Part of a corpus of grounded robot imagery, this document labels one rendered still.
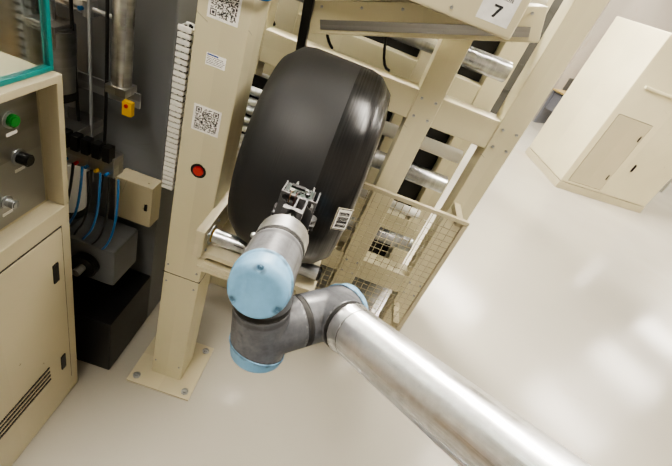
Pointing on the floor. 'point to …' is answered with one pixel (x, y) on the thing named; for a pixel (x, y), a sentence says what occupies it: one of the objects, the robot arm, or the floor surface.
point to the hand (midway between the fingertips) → (301, 200)
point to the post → (207, 152)
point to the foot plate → (142, 374)
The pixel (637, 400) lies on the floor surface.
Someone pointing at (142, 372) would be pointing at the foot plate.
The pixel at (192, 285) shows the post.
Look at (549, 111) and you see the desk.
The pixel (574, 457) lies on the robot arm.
